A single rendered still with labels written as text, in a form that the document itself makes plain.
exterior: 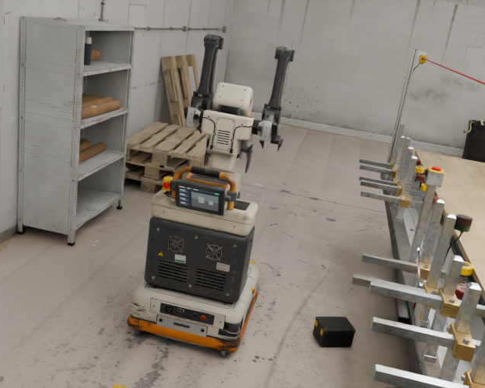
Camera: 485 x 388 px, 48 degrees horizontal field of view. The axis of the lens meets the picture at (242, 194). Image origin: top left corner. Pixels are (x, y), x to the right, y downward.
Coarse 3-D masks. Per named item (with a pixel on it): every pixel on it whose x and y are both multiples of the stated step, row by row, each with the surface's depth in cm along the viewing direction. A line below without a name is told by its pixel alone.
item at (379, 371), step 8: (376, 368) 140; (384, 368) 140; (392, 368) 141; (376, 376) 139; (384, 376) 139; (392, 376) 138; (400, 376) 138; (408, 376) 138; (416, 376) 139; (424, 376) 139; (392, 384) 139; (400, 384) 139; (408, 384) 138; (416, 384) 138; (424, 384) 137; (432, 384) 137; (440, 384) 137; (448, 384) 138; (456, 384) 138
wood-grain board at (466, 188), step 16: (432, 160) 425; (448, 160) 434; (464, 160) 444; (448, 176) 381; (464, 176) 388; (480, 176) 396; (448, 192) 339; (464, 192) 345; (480, 192) 351; (448, 208) 307; (464, 208) 312; (480, 208) 317; (480, 224) 288; (464, 240) 260; (480, 240) 263; (464, 256) 246; (480, 256) 243; (480, 272) 226; (480, 288) 214
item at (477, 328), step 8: (416, 184) 418; (416, 200) 404; (440, 224) 310; (456, 248) 268; (448, 256) 278; (448, 264) 274; (472, 280) 230; (480, 296) 214; (480, 304) 213; (480, 320) 209; (472, 328) 217; (480, 328) 207; (472, 336) 215; (480, 336) 205; (472, 360) 209
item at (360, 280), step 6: (354, 276) 213; (360, 276) 214; (354, 282) 213; (360, 282) 213; (366, 282) 212; (378, 282) 212; (384, 282) 213; (390, 282) 213; (408, 288) 210; (414, 288) 211
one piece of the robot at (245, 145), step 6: (246, 144) 318; (252, 144) 324; (240, 150) 323; (246, 150) 321; (252, 150) 324; (240, 156) 316; (246, 156) 317; (204, 162) 325; (246, 162) 319; (246, 168) 320
